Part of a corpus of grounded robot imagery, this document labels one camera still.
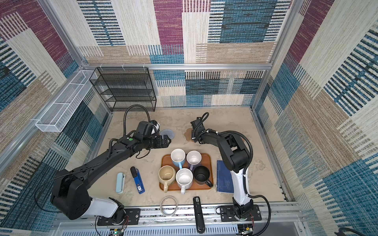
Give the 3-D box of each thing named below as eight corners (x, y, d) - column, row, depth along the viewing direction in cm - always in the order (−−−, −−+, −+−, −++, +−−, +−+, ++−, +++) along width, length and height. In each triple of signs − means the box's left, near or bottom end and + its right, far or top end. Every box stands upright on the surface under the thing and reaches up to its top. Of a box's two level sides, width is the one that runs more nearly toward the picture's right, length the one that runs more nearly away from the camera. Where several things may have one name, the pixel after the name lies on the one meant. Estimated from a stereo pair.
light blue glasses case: (118, 194, 82) (115, 191, 79) (119, 175, 89) (117, 173, 85) (124, 192, 83) (121, 190, 79) (125, 174, 89) (122, 172, 86)
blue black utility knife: (140, 195, 82) (137, 192, 78) (132, 171, 90) (129, 167, 86) (146, 191, 83) (144, 188, 79) (138, 168, 91) (135, 164, 87)
